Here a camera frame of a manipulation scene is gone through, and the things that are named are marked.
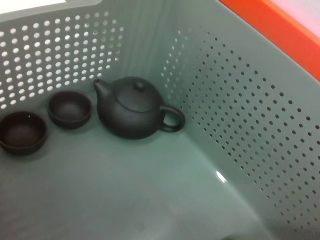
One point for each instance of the grey-green perforated storage bin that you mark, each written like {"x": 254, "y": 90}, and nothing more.
{"x": 175, "y": 162}

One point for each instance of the black clay teacup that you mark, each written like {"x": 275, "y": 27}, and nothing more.
{"x": 22, "y": 135}
{"x": 70, "y": 111}

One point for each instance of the black clay teapot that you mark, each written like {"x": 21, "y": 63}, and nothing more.
{"x": 135, "y": 110}

